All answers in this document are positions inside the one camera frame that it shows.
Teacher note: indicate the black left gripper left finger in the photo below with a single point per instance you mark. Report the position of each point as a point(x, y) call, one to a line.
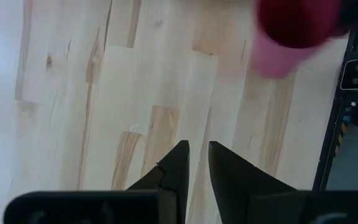
point(174, 174)

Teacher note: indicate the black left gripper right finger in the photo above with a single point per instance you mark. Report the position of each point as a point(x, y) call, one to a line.
point(235, 183)

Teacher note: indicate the pink translucent plastic cup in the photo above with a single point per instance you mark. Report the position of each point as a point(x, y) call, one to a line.
point(291, 34)

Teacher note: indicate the black plate with white rim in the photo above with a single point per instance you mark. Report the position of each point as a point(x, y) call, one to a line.
point(357, 73)

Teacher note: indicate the black metal table frame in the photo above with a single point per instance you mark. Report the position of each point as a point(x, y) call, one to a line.
point(331, 140)

